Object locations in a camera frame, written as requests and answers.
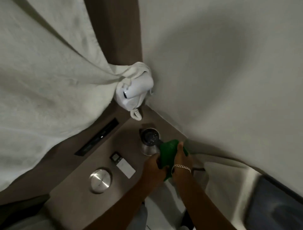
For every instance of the person's right hand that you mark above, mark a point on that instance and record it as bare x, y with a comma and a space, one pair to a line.
182, 158

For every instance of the person's left hand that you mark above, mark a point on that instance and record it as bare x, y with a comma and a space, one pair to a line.
152, 171

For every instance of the person's left fingers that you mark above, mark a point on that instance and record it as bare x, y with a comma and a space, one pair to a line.
157, 159

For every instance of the person's right fingers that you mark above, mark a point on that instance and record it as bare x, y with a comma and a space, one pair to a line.
180, 148

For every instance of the green cloth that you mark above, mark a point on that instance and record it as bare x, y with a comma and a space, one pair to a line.
168, 154

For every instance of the person's left forearm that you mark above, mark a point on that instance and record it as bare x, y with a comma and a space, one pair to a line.
127, 206

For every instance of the person's right forearm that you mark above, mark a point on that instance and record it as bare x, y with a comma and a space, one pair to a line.
198, 201

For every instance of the steel electric kettle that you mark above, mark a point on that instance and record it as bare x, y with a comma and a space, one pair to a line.
149, 141

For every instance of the white card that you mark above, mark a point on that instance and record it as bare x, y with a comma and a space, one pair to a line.
126, 168

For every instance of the small black square device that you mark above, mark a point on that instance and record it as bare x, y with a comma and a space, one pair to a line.
115, 157

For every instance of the round steel disc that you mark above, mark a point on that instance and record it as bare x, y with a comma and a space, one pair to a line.
100, 180

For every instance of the black socket panel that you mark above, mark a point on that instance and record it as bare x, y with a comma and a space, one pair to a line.
97, 137

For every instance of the white wall hair dryer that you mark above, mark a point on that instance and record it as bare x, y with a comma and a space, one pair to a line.
135, 91

